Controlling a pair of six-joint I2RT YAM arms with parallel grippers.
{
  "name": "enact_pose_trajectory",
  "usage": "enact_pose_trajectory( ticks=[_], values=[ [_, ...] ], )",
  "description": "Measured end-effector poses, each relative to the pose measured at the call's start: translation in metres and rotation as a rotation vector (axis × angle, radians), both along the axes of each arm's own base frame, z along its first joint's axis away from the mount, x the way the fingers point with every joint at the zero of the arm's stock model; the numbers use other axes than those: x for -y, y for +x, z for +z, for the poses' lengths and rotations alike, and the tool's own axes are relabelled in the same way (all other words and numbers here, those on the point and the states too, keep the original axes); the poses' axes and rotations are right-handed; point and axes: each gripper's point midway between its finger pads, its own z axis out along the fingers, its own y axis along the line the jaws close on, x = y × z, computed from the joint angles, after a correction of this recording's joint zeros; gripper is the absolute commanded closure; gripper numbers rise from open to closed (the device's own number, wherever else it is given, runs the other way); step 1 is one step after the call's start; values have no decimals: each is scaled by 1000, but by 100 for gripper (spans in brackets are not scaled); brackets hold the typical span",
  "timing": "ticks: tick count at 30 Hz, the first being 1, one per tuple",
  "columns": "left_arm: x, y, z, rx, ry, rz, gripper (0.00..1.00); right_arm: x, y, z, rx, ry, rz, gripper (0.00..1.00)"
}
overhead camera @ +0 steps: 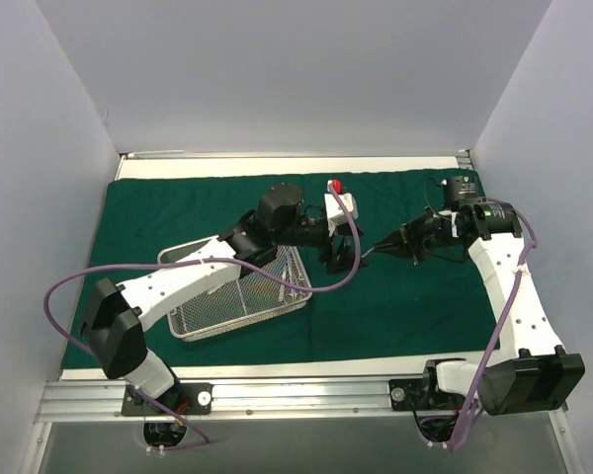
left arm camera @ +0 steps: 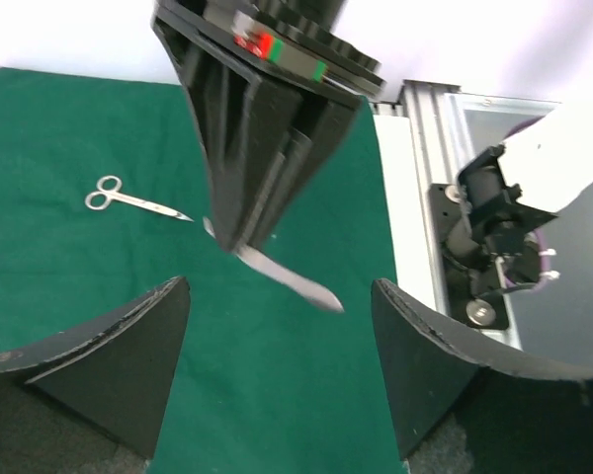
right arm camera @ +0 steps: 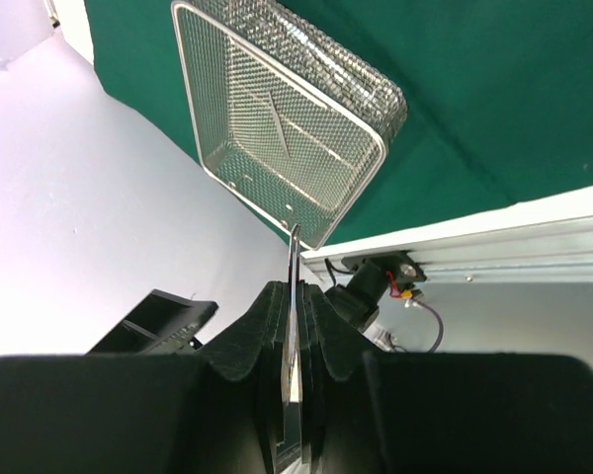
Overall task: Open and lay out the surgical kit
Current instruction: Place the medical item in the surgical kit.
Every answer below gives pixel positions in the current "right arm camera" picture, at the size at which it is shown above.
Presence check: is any aluminium front rail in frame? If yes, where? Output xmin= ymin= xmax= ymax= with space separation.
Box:
xmin=302 ymin=216 xmax=593 ymax=283

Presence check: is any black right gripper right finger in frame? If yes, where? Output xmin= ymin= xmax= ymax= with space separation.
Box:
xmin=298 ymin=283 xmax=593 ymax=473

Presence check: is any green surgical drape cloth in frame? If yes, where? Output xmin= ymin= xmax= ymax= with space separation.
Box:
xmin=82 ymin=0 xmax=593 ymax=247

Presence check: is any metal mesh instrument tray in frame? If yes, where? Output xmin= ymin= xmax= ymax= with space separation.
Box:
xmin=171 ymin=1 xmax=407 ymax=250

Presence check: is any steel forceps clamp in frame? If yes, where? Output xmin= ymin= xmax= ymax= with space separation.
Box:
xmin=276 ymin=224 xmax=302 ymax=473

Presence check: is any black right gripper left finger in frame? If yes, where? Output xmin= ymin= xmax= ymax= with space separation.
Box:
xmin=0 ymin=281 xmax=290 ymax=473

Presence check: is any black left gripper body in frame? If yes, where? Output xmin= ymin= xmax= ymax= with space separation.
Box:
xmin=88 ymin=289 xmax=218 ymax=355

